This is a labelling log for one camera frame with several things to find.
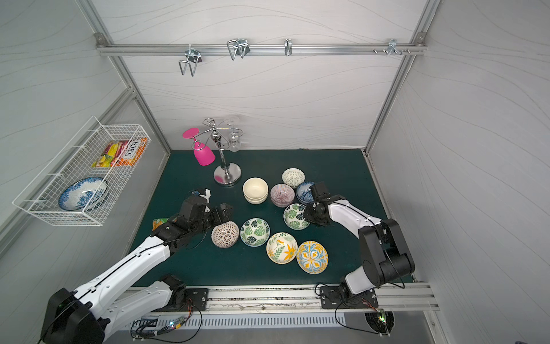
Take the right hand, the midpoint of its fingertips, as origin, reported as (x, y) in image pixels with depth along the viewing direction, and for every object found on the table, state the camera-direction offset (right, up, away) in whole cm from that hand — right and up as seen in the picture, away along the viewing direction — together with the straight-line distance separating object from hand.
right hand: (308, 216), depth 91 cm
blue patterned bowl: (0, +7, +7) cm, 10 cm away
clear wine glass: (-34, +36, +11) cm, 51 cm away
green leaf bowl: (-23, -6, -3) cm, 24 cm away
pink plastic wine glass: (-47, +26, +5) cm, 54 cm away
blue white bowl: (-1, +9, +8) cm, 12 cm away
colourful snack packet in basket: (-66, +26, -19) cm, 73 cm away
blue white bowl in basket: (-71, +13, -29) cm, 78 cm away
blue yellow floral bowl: (+1, -14, -9) cm, 17 cm away
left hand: (-33, +4, -10) cm, 35 cm away
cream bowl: (-24, +11, +7) cm, 27 cm away
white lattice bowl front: (-35, -7, -3) cm, 36 cm away
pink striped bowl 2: (-11, +6, +5) cm, 13 cm away
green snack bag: (-64, -2, -1) cm, 64 cm away
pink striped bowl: (-11, +8, +7) cm, 16 cm away
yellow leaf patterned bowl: (-12, -11, -7) cm, 18 cm away
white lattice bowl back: (-5, +16, +16) cm, 23 cm away
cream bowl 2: (-23, +6, +2) cm, 24 cm away
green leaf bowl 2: (-6, -1, +2) cm, 6 cm away
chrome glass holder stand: (-39, +18, +17) cm, 46 cm away
